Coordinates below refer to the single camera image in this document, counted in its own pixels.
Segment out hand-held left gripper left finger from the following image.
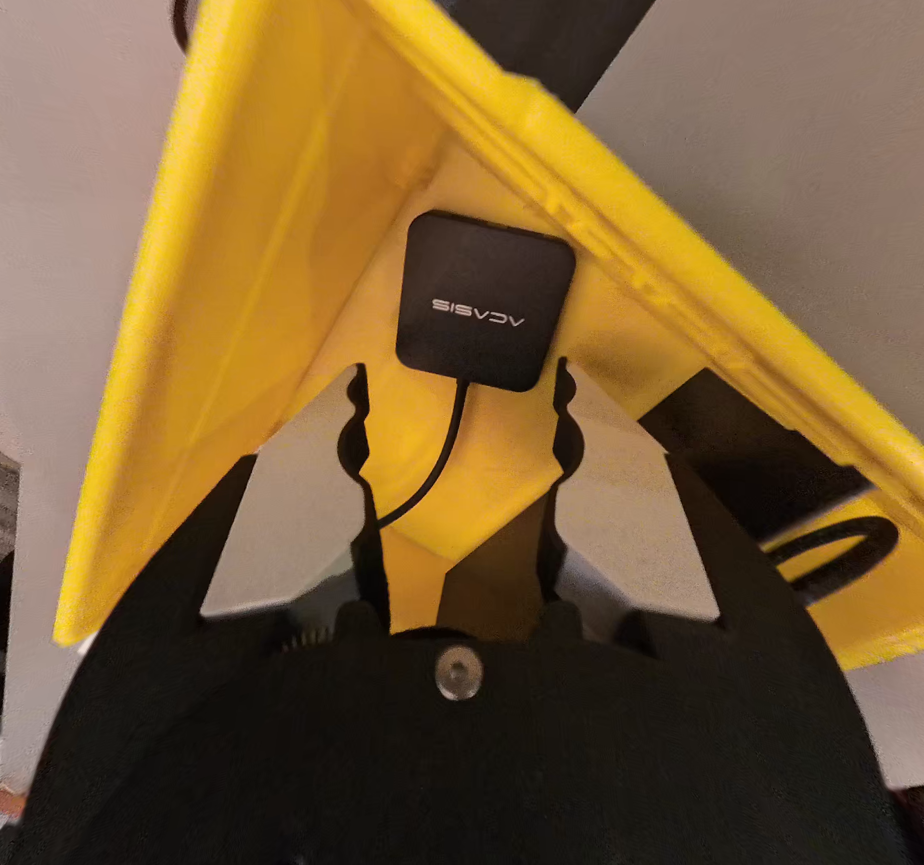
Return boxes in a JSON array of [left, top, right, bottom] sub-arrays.
[[198, 362, 392, 631]]

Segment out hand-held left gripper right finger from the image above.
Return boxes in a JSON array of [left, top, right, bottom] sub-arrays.
[[536, 356, 729, 628]]

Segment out green plug braided HDMI cable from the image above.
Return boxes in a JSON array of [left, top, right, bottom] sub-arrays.
[[764, 515, 901, 608]]

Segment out yellow plastic bin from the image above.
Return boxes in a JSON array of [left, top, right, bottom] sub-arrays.
[[52, 0, 924, 671]]

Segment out black square USB hub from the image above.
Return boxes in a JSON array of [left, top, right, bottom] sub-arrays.
[[374, 210, 577, 530]]

